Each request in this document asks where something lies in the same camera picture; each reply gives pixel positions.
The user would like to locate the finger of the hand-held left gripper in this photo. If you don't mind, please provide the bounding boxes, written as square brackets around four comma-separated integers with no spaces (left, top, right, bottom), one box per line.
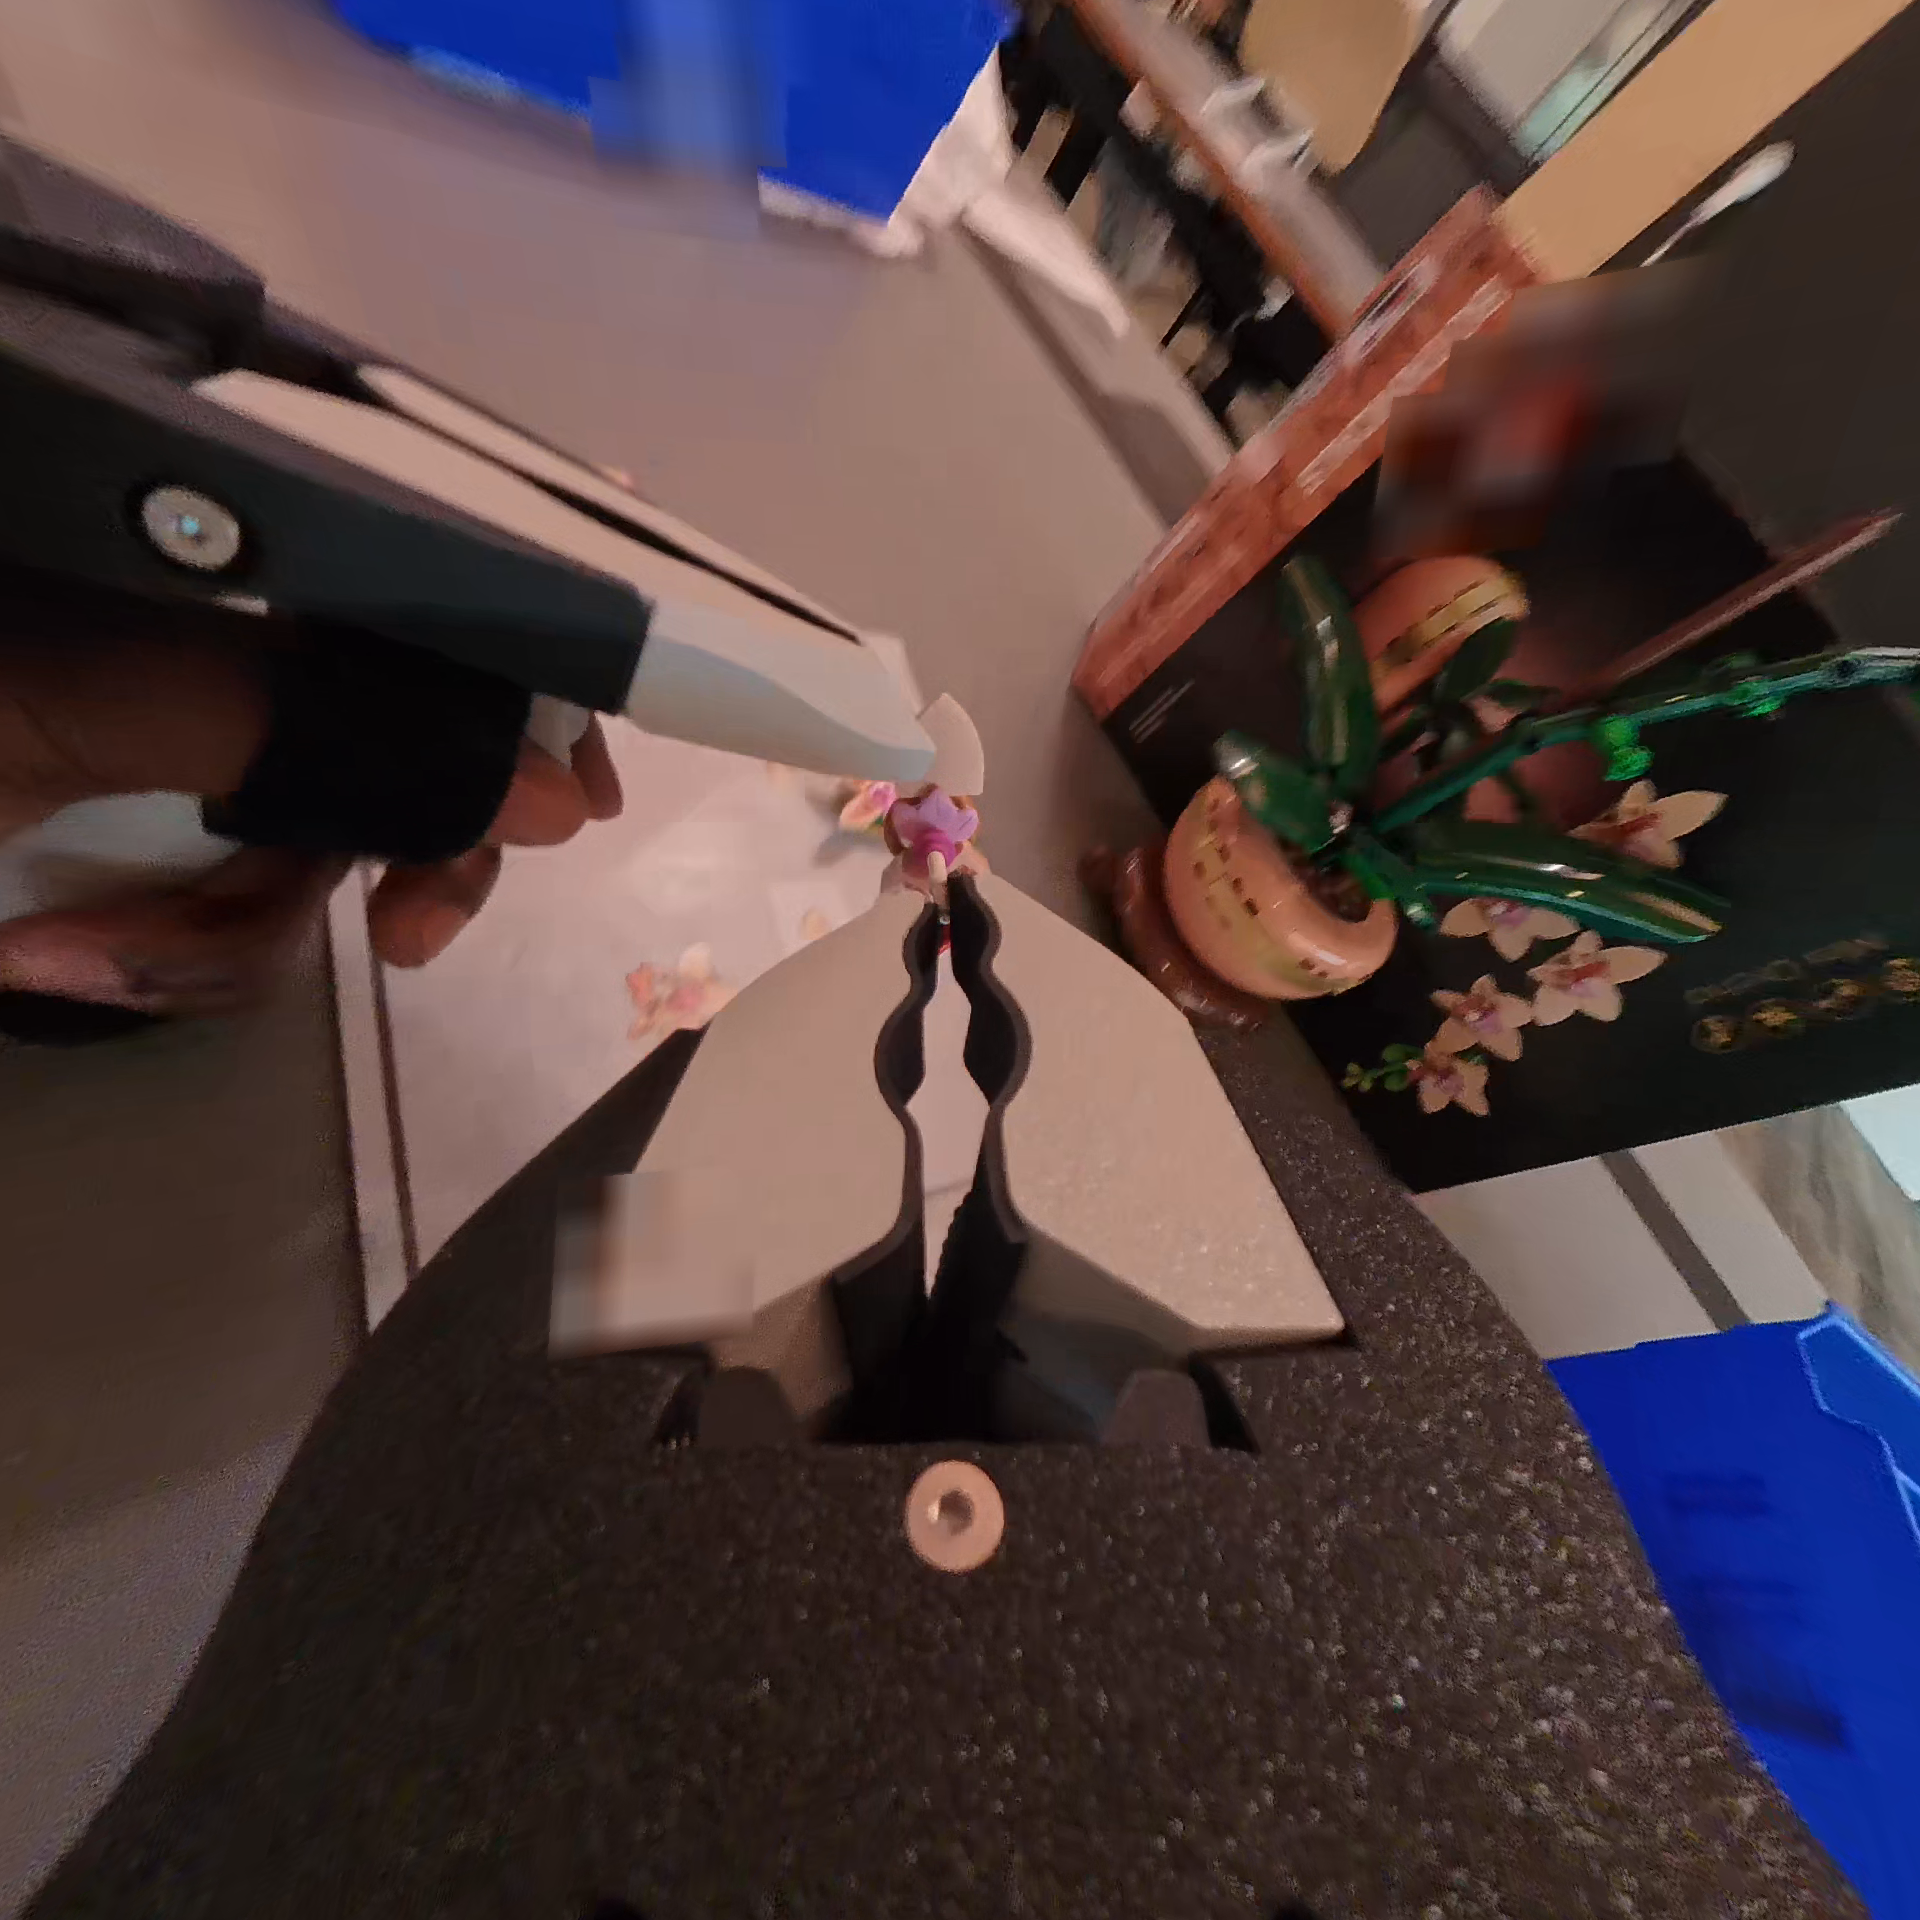
[193,373,937,789]
[359,363,873,649]

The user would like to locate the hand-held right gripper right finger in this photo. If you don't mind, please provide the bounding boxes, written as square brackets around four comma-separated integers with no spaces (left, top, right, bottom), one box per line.
[932,871,1347,1444]

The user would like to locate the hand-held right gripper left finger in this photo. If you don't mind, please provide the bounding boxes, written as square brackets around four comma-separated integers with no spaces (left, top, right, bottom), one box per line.
[638,895,951,1440]

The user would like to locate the cream toy petal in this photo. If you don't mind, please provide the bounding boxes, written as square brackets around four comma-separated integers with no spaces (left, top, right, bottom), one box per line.
[915,693,989,792]

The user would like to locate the pink toy flower piece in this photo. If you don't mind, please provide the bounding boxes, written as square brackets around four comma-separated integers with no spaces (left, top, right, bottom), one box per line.
[886,785,985,917]

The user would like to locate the grey desk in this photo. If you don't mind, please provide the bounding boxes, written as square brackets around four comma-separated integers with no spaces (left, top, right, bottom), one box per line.
[0,0,1892,1912]

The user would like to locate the person's left hand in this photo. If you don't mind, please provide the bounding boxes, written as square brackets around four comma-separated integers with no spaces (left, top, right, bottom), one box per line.
[0,583,627,1040]

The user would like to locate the pink flower on sheet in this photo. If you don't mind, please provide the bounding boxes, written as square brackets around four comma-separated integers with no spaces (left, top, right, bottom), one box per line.
[621,942,741,1040]

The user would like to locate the white instruction booklet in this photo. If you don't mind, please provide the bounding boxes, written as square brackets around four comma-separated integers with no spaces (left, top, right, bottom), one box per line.
[322,718,940,1291]

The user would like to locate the toy orchid plant in pot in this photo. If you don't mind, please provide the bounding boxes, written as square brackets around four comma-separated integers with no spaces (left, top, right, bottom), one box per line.
[1084,551,1920,1040]

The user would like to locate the white paper towels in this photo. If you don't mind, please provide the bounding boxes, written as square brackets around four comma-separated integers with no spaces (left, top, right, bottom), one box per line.
[886,59,1022,265]

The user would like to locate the blue plastic bin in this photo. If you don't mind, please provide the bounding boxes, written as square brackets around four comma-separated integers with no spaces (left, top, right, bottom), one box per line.
[326,0,1023,215]
[1545,1303,1920,1920]

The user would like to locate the black office chair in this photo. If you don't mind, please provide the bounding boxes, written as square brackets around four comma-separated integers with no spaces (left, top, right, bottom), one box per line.
[1001,0,1354,429]

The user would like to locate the brown black toy set box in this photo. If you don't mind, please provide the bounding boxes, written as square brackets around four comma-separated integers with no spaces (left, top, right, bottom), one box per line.
[1069,187,1920,1197]

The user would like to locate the wooden table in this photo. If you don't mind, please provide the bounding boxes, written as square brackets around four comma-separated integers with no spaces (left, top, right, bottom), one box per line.
[1071,0,1390,325]

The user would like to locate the white tipped thin rod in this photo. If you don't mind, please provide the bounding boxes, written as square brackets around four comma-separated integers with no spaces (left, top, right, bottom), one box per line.
[1687,140,1799,265]

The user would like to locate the dark divider panel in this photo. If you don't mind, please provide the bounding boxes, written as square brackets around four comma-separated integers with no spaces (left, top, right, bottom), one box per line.
[1635,0,1920,601]

